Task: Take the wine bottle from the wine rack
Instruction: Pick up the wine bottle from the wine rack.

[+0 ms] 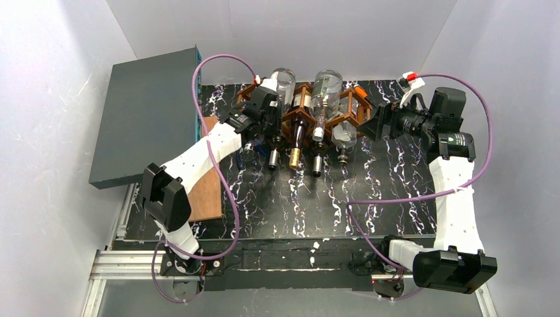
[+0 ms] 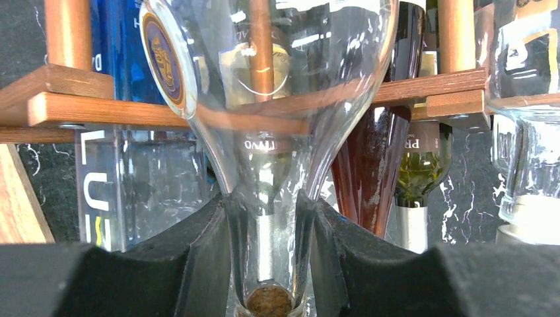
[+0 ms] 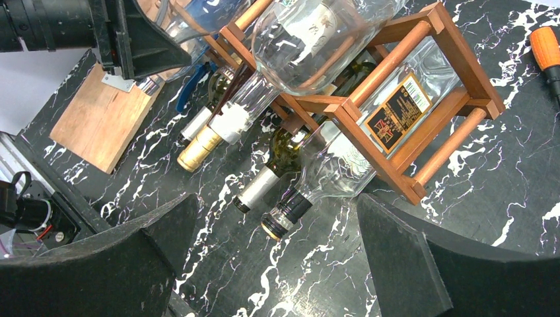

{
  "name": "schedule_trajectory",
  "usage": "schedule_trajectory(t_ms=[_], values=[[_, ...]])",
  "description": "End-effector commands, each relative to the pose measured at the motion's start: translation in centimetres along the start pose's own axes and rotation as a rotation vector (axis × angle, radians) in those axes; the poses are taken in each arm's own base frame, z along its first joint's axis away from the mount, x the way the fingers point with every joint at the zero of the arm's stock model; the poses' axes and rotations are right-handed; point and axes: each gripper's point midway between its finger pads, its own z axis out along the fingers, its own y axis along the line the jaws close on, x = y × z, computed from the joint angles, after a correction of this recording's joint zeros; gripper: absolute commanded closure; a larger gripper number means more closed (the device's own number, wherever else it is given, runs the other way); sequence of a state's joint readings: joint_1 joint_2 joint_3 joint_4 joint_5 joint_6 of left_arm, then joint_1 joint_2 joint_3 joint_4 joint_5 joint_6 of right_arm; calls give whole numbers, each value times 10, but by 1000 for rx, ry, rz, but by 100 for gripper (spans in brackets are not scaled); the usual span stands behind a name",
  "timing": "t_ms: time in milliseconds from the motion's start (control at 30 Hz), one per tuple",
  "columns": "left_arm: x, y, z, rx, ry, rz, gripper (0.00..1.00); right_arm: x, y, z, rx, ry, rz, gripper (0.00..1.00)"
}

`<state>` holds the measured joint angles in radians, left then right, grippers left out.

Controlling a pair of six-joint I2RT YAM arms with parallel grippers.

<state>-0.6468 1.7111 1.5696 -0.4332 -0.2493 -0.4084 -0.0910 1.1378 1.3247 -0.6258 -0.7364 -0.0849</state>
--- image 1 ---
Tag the dark bottle grey cap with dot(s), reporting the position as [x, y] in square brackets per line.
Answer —
[318, 151]

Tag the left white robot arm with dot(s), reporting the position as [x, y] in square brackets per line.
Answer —
[165, 189]

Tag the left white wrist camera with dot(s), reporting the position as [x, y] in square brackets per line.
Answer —
[267, 83]

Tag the dark bottle silver cap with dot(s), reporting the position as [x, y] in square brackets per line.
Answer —
[277, 146]

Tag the clear square bottle dark cap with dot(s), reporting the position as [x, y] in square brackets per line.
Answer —
[344, 134]

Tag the dark grey box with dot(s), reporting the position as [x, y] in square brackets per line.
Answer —
[148, 117]

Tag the brown wooden wine rack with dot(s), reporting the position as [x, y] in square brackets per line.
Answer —
[362, 113]

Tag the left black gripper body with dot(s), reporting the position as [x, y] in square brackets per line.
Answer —
[271, 111]

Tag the blue square glass bottle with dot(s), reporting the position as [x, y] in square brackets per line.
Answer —
[253, 144]

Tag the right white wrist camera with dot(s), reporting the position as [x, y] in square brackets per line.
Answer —
[410, 83]

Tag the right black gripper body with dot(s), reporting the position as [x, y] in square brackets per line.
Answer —
[386, 121]

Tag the clear bottle white neck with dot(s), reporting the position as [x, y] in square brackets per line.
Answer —
[325, 100]

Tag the clear bottle black cap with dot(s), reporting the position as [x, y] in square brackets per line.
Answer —
[286, 82]

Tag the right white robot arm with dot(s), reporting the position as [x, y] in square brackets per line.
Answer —
[457, 261]

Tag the brown wooden board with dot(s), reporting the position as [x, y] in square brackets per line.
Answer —
[205, 198]

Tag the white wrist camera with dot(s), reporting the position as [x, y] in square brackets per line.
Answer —
[267, 83]
[410, 83]

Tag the dark bottle gold cap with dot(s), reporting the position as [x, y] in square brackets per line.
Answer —
[299, 128]

